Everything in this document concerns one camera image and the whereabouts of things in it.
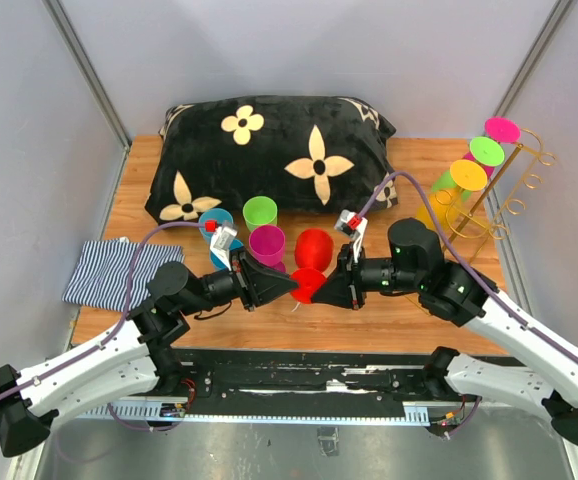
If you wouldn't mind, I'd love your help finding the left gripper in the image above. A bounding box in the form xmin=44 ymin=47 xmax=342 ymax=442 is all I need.
xmin=180 ymin=247 xmax=301 ymax=316

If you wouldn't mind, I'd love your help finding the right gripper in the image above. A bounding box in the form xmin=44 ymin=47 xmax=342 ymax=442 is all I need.
xmin=310 ymin=240 xmax=423 ymax=310

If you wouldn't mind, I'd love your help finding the red wine glass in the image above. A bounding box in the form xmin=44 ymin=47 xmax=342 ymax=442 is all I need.
xmin=291 ymin=228 xmax=334 ymax=304

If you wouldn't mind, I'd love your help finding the teal glass green base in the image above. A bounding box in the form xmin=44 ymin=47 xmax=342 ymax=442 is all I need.
xmin=210 ymin=239 xmax=244 ymax=271

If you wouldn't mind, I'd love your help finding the light green wine glass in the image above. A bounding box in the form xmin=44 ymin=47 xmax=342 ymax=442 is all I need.
xmin=242 ymin=196 xmax=278 ymax=232

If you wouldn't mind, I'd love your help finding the blue wine glass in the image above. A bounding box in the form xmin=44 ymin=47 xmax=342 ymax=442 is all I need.
xmin=198 ymin=208 xmax=234 ymax=238

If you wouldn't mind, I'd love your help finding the yellow wine glass orange base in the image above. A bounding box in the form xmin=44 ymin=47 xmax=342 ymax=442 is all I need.
xmin=415 ymin=188 xmax=463 ymax=233

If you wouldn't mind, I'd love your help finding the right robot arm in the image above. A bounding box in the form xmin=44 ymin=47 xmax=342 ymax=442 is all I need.
xmin=311 ymin=211 xmax=578 ymax=446

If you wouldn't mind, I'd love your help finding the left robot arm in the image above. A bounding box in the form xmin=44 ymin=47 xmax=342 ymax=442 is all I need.
xmin=0 ymin=248 xmax=298 ymax=458

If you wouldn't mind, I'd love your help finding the pink base wine glass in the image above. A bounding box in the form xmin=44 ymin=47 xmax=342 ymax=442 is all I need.
xmin=484 ymin=117 xmax=521 ymax=144

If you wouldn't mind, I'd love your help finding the black floral plush pillow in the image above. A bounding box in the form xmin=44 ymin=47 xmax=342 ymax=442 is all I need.
xmin=145 ymin=95 xmax=397 ymax=224

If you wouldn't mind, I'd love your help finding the green glass yellow base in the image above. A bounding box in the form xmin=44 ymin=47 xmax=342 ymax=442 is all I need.
xmin=431 ymin=159 xmax=488 ymax=202

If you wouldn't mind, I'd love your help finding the blue white striped cloth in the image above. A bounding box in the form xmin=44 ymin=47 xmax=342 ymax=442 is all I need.
xmin=62 ymin=238 xmax=184 ymax=312

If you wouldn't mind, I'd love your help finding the magenta glass green base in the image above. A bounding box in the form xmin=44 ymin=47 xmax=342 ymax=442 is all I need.
xmin=463 ymin=136 xmax=505 ymax=178

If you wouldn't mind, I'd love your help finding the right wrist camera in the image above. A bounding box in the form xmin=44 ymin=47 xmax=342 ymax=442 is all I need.
xmin=335 ymin=210 xmax=368 ymax=260

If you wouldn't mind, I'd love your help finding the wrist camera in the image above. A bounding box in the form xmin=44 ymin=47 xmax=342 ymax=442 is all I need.
xmin=335 ymin=210 xmax=368 ymax=260
xmin=210 ymin=223 xmax=237 ymax=248

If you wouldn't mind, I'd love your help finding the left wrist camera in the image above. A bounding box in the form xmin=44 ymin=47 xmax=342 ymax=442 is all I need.
xmin=210 ymin=223 xmax=237 ymax=248

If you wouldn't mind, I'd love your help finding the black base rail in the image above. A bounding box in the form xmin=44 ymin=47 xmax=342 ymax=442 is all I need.
xmin=33 ymin=344 xmax=578 ymax=426

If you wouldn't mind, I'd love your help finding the gold wire glass rack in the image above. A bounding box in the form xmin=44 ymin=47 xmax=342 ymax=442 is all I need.
xmin=447 ymin=126 xmax=557 ymax=263

